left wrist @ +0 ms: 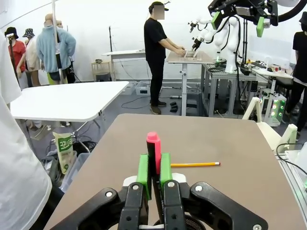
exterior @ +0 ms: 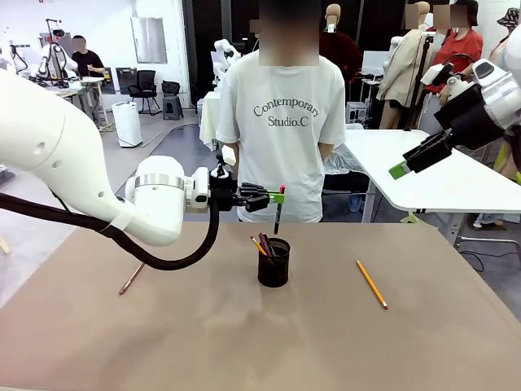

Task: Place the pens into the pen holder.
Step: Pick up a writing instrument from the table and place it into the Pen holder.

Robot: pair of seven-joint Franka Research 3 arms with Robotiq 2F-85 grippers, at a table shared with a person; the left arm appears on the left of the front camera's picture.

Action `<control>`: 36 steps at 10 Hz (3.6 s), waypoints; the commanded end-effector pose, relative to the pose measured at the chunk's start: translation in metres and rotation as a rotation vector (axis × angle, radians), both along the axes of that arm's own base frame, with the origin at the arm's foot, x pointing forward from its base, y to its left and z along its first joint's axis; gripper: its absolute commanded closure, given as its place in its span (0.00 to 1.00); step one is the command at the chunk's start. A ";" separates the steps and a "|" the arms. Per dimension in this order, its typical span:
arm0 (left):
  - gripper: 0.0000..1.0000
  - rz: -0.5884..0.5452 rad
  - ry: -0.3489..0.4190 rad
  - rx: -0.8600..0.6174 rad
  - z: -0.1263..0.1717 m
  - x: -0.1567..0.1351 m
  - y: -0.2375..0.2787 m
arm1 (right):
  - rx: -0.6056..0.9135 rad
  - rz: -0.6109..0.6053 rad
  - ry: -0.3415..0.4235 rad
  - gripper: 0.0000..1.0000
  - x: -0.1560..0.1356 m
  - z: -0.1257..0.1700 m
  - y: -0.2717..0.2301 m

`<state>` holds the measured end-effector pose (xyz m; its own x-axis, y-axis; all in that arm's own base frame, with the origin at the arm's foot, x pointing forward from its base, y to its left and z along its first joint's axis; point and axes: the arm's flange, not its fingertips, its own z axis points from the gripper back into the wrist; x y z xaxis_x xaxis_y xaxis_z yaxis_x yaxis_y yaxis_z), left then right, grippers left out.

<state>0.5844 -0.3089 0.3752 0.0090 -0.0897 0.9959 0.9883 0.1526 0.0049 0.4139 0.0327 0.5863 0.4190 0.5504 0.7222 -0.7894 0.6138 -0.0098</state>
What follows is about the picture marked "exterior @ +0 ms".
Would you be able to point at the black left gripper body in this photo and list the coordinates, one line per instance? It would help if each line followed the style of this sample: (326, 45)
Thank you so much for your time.
(224, 194)

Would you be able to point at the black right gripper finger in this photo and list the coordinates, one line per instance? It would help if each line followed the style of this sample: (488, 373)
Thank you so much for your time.
(427, 144)
(427, 161)

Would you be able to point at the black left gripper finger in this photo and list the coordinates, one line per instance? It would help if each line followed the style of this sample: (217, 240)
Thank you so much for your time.
(254, 190)
(256, 203)

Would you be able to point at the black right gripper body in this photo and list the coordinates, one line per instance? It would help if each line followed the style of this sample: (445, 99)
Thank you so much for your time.
(472, 118)

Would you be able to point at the black marker with pink caps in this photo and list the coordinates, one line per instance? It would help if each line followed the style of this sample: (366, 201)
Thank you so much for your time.
(278, 216)

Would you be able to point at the long yellow pencil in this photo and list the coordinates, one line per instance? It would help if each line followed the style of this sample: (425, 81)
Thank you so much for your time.
(371, 284)

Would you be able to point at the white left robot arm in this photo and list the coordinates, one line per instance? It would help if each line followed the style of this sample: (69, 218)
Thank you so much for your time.
(40, 134)

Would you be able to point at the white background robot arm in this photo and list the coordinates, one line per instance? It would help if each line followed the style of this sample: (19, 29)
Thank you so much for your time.
(226, 55)

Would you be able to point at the dark red pen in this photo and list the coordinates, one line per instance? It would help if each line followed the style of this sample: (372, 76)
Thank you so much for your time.
(264, 243)

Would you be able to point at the black mesh pen holder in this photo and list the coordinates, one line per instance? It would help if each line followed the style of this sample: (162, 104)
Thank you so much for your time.
(273, 271)

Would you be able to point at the person in white T-shirt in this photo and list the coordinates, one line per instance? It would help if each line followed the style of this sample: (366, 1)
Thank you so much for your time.
(281, 163)

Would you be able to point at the short yellow pencil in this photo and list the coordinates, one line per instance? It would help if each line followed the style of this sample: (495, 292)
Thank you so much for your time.
(259, 247)

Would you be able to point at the black tripod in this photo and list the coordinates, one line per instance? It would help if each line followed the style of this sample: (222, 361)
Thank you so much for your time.
(419, 81)

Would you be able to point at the person in red shirt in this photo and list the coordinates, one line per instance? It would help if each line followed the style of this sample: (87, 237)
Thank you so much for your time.
(464, 45)

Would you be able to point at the mannequin in beige coat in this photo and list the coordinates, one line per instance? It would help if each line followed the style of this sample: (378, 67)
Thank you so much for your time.
(401, 73)

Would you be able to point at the cream tablecloth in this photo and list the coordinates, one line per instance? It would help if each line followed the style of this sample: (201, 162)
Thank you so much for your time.
(207, 118)

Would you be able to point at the clear plastic bag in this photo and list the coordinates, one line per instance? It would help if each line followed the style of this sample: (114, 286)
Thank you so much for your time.
(344, 163)

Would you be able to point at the black stool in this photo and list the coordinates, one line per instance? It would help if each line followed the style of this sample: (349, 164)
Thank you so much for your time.
(172, 102)

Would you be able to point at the white floor appliance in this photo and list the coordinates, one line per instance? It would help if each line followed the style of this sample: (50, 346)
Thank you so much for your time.
(127, 126)

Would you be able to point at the mannequin in dark red garment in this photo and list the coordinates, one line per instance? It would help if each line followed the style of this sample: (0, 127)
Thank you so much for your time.
(340, 49)

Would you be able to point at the black office chair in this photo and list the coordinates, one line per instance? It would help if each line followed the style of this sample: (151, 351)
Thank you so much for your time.
(144, 87)

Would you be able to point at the person in black shirt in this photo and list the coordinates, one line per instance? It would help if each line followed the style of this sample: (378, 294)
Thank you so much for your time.
(87, 61)

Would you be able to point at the white background robot with stand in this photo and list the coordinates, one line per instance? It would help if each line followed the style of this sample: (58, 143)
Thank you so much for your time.
(55, 57)

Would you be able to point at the wooden stick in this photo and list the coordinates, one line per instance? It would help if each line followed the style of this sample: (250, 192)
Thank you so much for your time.
(5, 245)

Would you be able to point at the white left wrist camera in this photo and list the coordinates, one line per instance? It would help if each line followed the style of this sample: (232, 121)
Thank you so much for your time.
(228, 156)

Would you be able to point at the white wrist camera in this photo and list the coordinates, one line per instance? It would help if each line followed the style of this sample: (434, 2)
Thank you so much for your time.
(228, 156)
(435, 74)

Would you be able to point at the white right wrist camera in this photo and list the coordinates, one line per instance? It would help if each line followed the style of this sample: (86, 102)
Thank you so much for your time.
(435, 74)

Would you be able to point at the grey wall panel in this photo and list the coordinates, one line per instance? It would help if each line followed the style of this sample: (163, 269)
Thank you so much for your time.
(148, 40)

